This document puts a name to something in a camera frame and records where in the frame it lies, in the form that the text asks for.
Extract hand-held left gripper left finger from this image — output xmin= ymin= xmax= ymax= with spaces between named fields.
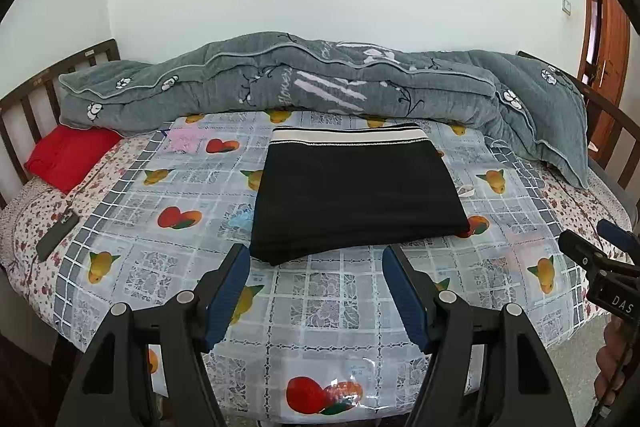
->
xmin=55 ymin=243 xmax=251 ymax=427

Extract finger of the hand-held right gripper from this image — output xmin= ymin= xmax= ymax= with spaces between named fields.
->
xmin=558 ymin=229 xmax=608 ymax=272
xmin=597 ymin=219 xmax=640 ymax=254

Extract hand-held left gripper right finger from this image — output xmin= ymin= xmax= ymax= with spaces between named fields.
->
xmin=381 ymin=244 xmax=576 ymax=427

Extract black pants with striped waistband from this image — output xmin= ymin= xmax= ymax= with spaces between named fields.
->
xmin=249 ymin=124 xmax=470 ymax=267

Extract person's right hand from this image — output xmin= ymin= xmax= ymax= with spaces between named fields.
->
xmin=595 ymin=320 xmax=635 ymax=404

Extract fruit print plastic cover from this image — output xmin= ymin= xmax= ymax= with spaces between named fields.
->
xmin=52 ymin=111 xmax=588 ymax=414

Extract brown wooden door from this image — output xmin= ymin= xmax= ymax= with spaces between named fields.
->
xmin=577 ymin=0 xmax=632 ymax=148

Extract dark smartphone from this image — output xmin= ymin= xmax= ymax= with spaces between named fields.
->
xmin=36 ymin=211 xmax=80 ymax=262

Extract floral bed sheet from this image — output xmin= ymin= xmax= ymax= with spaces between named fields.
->
xmin=0 ymin=132 xmax=636 ymax=343

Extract red pillow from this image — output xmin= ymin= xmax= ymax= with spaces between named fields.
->
xmin=24 ymin=126 xmax=123 ymax=195

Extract grey floral quilt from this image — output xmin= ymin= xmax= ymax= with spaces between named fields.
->
xmin=59 ymin=31 xmax=591 ymax=190

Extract dark wooden bed headboard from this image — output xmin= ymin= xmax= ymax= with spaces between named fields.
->
xmin=0 ymin=38 xmax=121 ymax=208

